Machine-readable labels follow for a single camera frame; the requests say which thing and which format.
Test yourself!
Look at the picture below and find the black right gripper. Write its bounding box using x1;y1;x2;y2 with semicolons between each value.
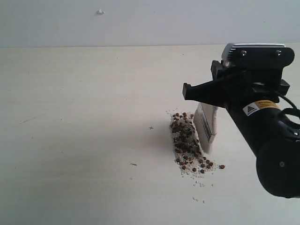
182;60;290;117

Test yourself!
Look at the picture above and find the wide white-bristle paint brush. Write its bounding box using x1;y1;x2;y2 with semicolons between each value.
193;103;218;154

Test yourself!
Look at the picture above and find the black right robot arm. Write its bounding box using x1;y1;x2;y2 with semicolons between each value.
182;60;300;198

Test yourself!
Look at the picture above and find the scattered brown pellets and rice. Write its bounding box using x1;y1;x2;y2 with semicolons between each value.
165;108;226;203

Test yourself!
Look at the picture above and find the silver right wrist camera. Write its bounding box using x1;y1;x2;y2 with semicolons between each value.
221;43;295;69

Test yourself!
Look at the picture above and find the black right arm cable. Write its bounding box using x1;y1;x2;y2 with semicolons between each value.
274;93;300;132

